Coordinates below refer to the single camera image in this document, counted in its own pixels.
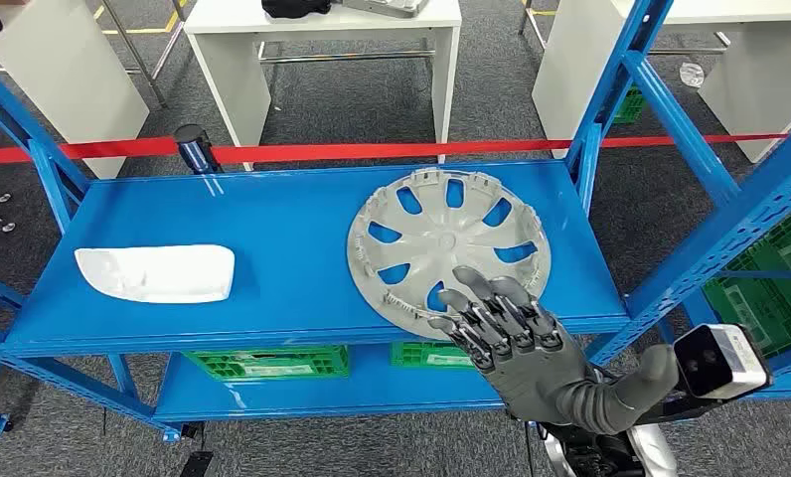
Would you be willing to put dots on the red barrier belt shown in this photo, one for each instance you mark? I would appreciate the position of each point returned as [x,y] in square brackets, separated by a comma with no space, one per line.
[369,151]

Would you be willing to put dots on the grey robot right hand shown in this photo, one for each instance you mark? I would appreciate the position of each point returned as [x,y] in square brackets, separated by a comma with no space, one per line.
[540,382]

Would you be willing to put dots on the black bag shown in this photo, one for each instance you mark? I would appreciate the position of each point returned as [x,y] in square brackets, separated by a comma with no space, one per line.
[297,8]

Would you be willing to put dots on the white plastic mirror cover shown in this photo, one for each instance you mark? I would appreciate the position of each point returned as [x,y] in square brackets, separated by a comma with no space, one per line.
[158,273]

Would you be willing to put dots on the grey flat case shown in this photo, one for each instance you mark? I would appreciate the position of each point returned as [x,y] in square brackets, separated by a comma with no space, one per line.
[389,6]

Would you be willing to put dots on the green plastic crate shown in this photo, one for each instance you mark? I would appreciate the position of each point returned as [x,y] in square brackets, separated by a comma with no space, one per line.
[632,105]
[422,355]
[270,363]
[764,309]

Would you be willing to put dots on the grey plastic wheel hubcap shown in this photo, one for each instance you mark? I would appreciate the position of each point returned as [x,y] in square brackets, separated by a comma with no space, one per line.
[435,243]

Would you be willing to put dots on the white table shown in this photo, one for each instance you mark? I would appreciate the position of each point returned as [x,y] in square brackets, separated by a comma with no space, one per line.
[73,85]
[237,79]
[567,79]

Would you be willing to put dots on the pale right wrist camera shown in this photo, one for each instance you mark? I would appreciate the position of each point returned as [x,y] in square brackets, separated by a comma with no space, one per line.
[731,359]

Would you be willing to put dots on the black barrier post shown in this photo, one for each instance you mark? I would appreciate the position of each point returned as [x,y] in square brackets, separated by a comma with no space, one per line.
[195,148]

